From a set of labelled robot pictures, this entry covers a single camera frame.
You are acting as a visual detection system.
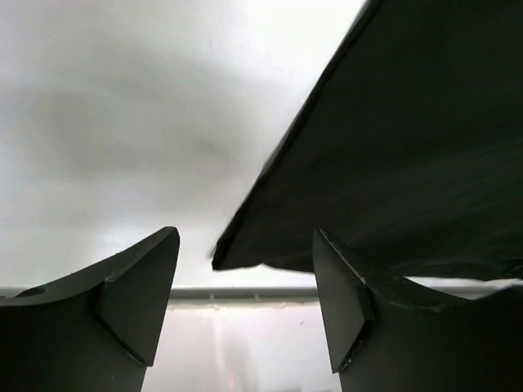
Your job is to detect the black shorts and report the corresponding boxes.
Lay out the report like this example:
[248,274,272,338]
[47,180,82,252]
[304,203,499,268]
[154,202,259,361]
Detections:
[212,0,522,280]

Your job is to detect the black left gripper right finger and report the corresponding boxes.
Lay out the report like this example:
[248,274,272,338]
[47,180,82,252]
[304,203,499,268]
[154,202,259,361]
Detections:
[312,230,522,392]

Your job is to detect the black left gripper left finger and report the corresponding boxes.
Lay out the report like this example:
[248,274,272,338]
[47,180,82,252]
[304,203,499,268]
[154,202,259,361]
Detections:
[1,226,180,391]

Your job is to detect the silver aluminium table rail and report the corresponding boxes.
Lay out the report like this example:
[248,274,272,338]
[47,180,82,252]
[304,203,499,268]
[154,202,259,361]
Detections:
[0,285,523,301]

